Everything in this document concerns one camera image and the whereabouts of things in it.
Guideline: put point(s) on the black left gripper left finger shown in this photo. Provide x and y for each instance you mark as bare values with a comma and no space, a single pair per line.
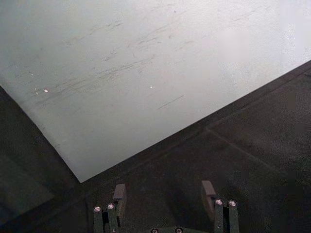
111,216

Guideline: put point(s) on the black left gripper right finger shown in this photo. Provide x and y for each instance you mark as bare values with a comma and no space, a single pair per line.
222,213

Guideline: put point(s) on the black table cloth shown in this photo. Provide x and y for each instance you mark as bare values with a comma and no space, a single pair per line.
218,150

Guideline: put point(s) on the plain pale wall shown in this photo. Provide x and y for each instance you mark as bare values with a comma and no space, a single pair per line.
136,68

